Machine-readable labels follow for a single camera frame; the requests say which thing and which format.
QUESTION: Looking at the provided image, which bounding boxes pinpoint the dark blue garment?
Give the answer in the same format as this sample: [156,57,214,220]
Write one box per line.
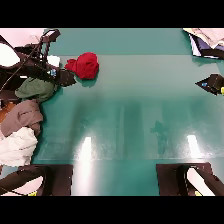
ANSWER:
[189,33,224,61]

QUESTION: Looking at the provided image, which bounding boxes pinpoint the pale beige garment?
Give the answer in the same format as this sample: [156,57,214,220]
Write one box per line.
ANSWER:
[182,27,224,50]

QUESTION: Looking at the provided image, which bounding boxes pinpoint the white garment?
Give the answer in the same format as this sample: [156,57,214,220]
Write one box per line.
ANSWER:
[0,126,39,167]
[46,54,62,69]

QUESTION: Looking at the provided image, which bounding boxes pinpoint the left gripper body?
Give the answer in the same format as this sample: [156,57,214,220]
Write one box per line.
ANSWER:
[57,68,77,88]

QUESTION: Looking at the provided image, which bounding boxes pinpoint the green garment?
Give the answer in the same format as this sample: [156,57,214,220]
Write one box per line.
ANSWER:
[14,76,60,103]

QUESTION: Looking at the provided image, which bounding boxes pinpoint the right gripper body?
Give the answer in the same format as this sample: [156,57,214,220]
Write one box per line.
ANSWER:
[195,73,222,96]

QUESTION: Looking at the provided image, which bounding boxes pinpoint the red T-shirt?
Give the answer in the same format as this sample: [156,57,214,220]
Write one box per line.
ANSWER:
[64,51,100,81]

